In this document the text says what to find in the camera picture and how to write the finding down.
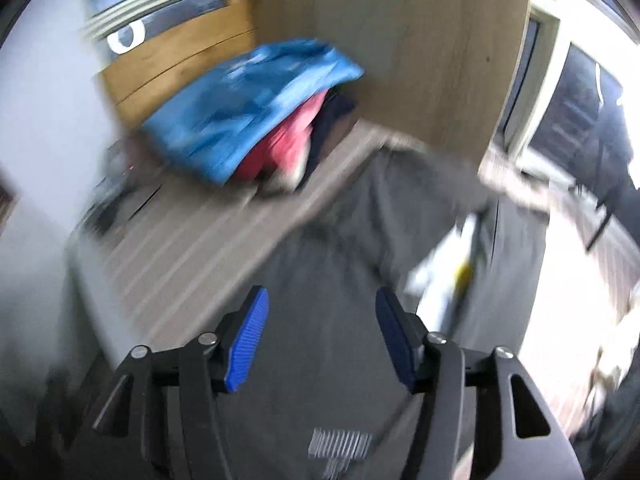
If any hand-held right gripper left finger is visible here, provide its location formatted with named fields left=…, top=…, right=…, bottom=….
left=92, top=285, right=271, bottom=480

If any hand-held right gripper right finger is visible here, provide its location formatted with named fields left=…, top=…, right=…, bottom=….
left=375, top=286, right=586, bottom=480

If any black printed t-shirt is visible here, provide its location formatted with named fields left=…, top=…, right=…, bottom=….
left=165, top=142, right=551, bottom=480

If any pile of blue and red clothes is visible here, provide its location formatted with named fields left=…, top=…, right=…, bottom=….
left=140, top=37, right=366, bottom=186

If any plaid blanket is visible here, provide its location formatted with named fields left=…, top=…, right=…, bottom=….
left=75, top=120, right=640, bottom=411

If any beige garment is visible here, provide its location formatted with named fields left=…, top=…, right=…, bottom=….
left=260, top=160, right=308, bottom=196

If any red garment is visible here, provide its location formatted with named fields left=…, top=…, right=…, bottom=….
left=232, top=92, right=328, bottom=186

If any dark navy garment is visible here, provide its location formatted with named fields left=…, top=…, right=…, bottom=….
left=300, top=89, right=360, bottom=181

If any black metal stand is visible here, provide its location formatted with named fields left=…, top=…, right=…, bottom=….
left=575, top=60, right=626, bottom=253

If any light wooden cabinet panel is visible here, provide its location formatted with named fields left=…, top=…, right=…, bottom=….
left=245, top=0, right=532, bottom=168

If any oak wooden board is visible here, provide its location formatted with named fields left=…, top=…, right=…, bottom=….
left=95, top=0, right=258, bottom=128

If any balcony window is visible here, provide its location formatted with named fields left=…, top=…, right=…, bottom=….
left=497, top=7, right=640, bottom=221

